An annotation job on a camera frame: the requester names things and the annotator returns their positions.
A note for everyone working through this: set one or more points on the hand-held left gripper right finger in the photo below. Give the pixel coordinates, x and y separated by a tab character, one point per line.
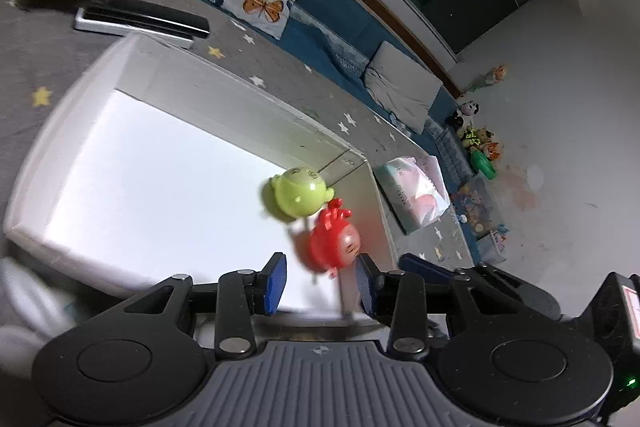
365	288

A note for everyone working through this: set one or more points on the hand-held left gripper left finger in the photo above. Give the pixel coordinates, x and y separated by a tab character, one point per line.
274	283

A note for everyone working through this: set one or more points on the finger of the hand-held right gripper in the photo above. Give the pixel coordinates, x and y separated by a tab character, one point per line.
425	268

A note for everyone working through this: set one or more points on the red round toy figure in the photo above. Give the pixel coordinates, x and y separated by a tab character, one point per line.
327	243

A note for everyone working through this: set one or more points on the green round toy figure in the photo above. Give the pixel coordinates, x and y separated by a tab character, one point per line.
296	193

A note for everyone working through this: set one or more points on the white rectangular container box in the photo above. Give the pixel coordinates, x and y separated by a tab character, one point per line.
150	182

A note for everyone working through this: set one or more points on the pink green tissue pack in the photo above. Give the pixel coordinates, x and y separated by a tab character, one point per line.
412	192

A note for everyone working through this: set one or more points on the clear storage bin of toys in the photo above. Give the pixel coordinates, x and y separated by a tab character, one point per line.
480	212

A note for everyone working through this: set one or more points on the green toy bottle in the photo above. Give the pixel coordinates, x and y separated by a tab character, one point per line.
484	164

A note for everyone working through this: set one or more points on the orange fox plush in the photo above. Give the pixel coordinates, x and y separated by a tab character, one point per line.
492	151

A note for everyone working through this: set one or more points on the yellow plush toy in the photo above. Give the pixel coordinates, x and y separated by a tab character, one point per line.
476	138

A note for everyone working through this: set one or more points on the black and white panda plush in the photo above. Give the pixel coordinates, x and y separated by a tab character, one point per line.
467	111

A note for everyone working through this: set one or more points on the plain white pillow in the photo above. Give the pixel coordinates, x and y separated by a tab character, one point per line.
400	82

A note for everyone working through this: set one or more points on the orange and green doll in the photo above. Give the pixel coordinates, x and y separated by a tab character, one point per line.
496	74

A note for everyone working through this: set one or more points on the white fluffy cloth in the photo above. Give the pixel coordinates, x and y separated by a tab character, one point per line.
25	307

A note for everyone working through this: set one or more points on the blue floor mat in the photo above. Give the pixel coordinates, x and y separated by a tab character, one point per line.
330	32

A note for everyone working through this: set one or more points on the black and white flat case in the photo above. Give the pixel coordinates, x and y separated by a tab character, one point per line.
145	18

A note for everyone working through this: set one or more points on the grey star print blanket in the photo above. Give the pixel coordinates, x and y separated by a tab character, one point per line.
40	57

